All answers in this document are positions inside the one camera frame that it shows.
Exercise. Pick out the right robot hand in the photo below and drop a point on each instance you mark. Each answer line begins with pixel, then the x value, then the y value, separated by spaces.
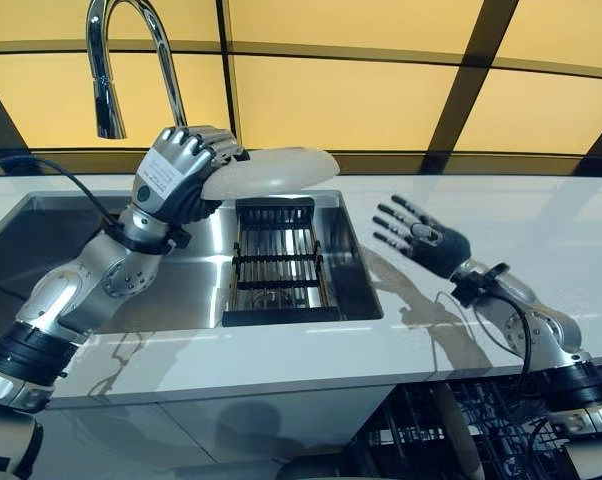
pixel 433 245

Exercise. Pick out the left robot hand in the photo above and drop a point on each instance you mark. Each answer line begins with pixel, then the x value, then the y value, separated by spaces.
pixel 173 170

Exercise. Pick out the white round plate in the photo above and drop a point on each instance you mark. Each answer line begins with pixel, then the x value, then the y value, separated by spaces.
pixel 276 170
pixel 456 430

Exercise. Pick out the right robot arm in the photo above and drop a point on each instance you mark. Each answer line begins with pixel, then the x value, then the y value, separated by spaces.
pixel 561 340

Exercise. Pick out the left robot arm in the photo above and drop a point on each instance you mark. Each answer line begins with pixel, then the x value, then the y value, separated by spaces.
pixel 81 285

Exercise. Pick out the chrome gooseneck faucet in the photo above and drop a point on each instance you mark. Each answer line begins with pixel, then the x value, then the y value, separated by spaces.
pixel 168 65

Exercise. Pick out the stainless steel sink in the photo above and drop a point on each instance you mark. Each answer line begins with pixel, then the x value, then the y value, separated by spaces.
pixel 56 240

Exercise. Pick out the black steel dish rack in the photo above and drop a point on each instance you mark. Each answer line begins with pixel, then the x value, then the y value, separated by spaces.
pixel 281 265

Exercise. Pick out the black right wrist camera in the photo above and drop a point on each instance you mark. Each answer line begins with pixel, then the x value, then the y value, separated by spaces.
pixel 476 282

